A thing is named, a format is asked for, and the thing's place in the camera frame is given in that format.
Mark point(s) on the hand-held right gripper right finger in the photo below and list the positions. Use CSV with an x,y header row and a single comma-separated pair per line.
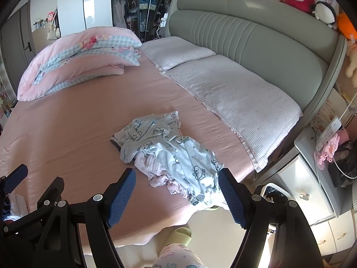
x,y
231,198

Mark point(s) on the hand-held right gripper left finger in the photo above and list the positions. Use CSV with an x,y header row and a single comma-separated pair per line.
x,y
122,198

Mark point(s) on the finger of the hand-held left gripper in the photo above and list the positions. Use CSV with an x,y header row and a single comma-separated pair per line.
x,y
16,178
51,189

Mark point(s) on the light blue printed pajama pants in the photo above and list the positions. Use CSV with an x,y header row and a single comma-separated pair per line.
x,y
167,150

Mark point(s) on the wardrobe with hanging clothes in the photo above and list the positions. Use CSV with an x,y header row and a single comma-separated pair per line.
x,y
131,5

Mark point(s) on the white garment with navy trim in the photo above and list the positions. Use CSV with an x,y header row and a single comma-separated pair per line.
x,y
19,203

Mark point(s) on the pink printed pajama top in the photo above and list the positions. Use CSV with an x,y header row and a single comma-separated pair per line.
x,y
150,173

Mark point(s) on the white trash bin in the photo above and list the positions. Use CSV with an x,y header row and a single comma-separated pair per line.
x,y
274,192

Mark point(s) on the pink printed pajama pants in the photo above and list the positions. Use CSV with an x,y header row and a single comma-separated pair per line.
x,y
175,188

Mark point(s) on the green slipper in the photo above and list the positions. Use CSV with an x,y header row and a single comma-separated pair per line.
x,y
178,233

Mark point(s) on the pink bed sheet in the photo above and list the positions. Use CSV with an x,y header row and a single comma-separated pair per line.
x,y
83,134

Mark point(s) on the white nightstand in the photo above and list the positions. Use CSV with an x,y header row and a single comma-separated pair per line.
x,y
304,178

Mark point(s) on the white shelf rack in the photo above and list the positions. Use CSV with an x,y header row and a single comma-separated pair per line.
x,y
4,103

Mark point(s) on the person's pink pajama leg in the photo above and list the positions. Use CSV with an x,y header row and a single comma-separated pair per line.
x,y
175,256

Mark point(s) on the pale checked pillow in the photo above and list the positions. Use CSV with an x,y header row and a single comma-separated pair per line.
x,y
175,51
237,97

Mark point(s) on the pink toy figure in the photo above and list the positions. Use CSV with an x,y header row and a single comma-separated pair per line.
x,y
325,153

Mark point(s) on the black bag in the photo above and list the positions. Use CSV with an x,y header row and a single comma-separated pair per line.
x,y
343,164

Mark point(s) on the white power strip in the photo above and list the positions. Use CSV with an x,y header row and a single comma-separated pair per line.
x,y
329,131

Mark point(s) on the folded pink checked quilt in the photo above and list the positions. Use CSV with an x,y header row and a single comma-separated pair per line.
x,y
69,61

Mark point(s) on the printed paper card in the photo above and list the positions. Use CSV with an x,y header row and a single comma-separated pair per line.
x,y
332,109

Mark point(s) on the grey door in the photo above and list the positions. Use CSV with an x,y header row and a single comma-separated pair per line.
x,y
26,28

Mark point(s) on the pink haired doll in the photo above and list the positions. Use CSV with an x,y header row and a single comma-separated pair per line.
x,y
50,16

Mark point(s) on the grey padded headboard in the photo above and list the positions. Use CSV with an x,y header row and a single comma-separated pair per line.
x,y
251,33

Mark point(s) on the cream plush toy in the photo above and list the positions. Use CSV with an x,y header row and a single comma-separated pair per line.
x,y
352,64

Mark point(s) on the white wardrobe door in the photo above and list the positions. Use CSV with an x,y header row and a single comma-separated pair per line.
x,y
72,2

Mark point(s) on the large orange plush toy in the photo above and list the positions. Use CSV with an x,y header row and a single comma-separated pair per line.
x,y
347,25

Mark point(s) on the black and white plush toy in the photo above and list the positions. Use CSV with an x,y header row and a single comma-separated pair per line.
x,y
325,11

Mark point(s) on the red plush toy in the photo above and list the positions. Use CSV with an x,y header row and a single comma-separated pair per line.
x,y
299,0

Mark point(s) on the white wall charger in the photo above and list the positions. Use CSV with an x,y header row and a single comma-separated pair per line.
x,y
164,19

